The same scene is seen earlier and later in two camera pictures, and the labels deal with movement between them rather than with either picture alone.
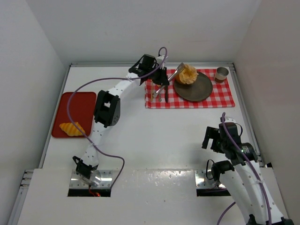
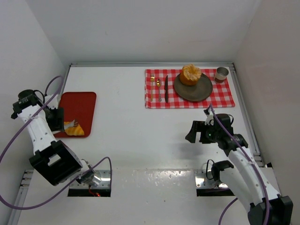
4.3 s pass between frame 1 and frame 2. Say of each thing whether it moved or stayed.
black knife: stayed
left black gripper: moved
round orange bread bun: moved
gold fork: stayed
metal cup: stayed
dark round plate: stayed
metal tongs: moved
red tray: stayed
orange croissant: stayed
